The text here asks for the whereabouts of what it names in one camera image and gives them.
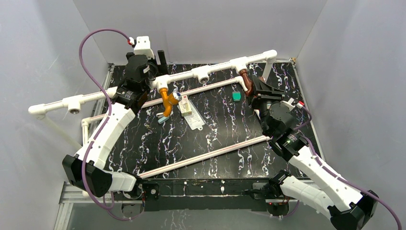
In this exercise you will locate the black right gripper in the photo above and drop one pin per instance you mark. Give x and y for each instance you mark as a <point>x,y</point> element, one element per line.
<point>273,95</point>

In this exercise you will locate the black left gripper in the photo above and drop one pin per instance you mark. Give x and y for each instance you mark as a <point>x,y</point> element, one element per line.
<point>152,68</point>

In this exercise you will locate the brown water faucet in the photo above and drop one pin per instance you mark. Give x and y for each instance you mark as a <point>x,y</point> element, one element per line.
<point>248,81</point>

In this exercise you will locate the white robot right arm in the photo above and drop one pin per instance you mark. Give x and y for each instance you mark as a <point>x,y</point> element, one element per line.
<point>346,207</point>

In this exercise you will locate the orange water faucet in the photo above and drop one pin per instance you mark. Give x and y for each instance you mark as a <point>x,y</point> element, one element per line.
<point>169,100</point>

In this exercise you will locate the small cardboard box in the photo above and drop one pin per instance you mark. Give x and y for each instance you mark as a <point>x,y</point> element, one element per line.
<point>185,106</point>

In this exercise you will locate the light blue tape roll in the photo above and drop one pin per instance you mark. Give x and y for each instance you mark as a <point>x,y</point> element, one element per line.
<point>163,119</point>

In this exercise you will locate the clear plastic bag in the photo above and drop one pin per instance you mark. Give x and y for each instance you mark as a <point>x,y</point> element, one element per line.
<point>193,117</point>

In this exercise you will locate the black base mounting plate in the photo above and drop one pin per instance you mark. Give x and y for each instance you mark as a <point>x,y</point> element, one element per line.
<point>212,194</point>

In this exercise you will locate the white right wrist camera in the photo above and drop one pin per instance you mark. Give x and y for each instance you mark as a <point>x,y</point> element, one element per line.
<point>291,103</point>

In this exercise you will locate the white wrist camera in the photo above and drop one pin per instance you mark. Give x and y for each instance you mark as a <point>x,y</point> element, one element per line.
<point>291,103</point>
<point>142,46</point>

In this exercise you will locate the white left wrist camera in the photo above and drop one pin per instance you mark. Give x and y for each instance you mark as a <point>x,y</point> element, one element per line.
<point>142,46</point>

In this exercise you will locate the white PVC pipe frame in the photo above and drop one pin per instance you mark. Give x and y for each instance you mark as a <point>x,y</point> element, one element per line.
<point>202,73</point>

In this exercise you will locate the aluminium rail frame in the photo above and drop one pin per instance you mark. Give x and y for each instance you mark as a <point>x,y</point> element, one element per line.
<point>78,212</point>

